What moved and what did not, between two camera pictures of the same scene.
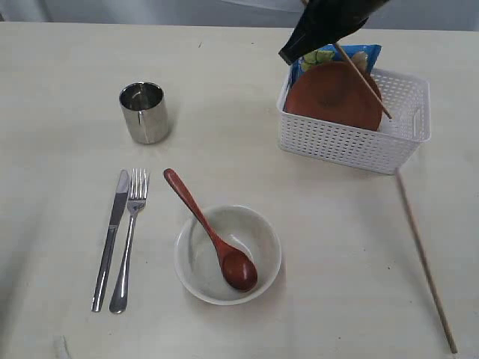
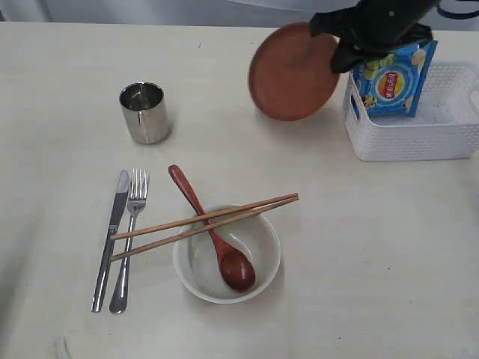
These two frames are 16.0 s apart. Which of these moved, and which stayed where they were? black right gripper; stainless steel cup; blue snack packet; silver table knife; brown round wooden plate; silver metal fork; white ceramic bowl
Moved: brown round wooden plate; blue snack packet; black right gripper
Stayed: white ceramic bowl; silver table knife; stainless steel cup; silver metal fork
